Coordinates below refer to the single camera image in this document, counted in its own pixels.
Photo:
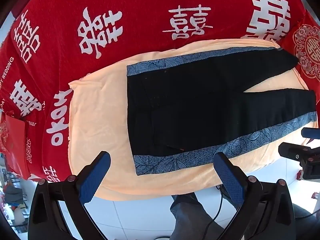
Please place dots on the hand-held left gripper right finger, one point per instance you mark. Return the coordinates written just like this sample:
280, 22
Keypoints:
231, 180

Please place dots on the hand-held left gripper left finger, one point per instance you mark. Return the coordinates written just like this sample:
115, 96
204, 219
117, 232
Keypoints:
93, 180

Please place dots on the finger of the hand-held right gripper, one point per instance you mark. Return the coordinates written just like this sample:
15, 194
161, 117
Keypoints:
311, 132
291, 150

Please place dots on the black pants with blue stripes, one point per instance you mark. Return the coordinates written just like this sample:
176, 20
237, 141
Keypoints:
200, 105

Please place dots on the person's leg in jeans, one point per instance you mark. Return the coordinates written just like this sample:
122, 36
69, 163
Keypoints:
192, 217

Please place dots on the peach blanket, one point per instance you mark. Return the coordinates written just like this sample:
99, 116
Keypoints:
100, 105

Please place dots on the red patterned pillow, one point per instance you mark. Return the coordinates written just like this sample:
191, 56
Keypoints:
308, 47

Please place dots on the red paper bag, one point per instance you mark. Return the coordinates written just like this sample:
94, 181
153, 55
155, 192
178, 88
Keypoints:
11, 137

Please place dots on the red printed blanket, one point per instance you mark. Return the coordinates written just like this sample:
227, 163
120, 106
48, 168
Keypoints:
145, 7

